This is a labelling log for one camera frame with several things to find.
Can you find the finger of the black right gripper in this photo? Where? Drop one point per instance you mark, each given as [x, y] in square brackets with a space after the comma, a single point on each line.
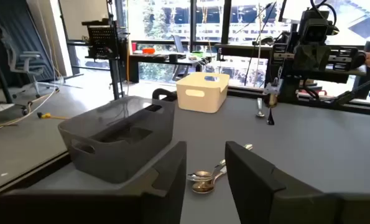
[321, 59]
[303, 59]

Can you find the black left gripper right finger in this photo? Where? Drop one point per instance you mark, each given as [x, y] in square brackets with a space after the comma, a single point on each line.
[259, 199]

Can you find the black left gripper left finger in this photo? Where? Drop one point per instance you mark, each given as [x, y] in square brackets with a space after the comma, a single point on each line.
[160, 202]

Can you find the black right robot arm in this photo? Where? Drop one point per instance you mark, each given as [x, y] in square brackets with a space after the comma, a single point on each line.
[288, 90]

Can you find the thin light stand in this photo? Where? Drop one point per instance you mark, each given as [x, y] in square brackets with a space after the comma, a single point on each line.
[259, 62]

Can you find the silver spoon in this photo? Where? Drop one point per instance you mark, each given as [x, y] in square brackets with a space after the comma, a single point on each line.
[260, 113]
[200, 175]

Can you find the grey plastic bin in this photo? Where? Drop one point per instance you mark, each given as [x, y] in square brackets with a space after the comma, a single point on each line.
[125, 161]

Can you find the green container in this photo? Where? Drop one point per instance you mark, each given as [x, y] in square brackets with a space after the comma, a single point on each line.
[197, 53]

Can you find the white plastic bin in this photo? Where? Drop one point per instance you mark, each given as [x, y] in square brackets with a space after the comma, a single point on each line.
[203, 102]

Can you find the grey office chair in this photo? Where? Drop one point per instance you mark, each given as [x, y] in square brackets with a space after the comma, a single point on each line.
[179, 43]
[26, 62]

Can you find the black curved tube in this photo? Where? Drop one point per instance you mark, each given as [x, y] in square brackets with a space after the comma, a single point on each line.
[164, 91]

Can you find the black desk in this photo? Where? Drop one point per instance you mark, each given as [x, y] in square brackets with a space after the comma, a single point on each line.
[160, 58]

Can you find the orange container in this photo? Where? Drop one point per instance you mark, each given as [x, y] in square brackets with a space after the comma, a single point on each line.
[148, 50]

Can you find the red container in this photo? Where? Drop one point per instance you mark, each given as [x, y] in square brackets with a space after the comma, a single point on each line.
[134, 46]

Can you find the black perforated panel stand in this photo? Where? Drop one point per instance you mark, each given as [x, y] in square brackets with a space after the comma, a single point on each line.
[104, 40]

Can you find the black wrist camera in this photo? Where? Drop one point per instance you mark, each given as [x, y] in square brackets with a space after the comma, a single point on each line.
[315, 29]

